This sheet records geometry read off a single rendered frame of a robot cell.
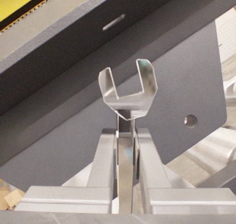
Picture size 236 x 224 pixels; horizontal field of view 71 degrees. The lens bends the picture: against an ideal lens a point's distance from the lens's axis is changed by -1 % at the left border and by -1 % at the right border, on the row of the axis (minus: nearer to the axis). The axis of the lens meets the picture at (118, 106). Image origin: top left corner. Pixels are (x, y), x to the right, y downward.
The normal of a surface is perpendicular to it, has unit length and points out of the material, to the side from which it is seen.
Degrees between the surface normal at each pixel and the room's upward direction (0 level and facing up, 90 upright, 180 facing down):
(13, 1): 90
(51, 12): 90
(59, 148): 90
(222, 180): 0
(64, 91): 90
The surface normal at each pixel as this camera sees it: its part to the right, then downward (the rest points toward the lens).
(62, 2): -0.02, -0.01
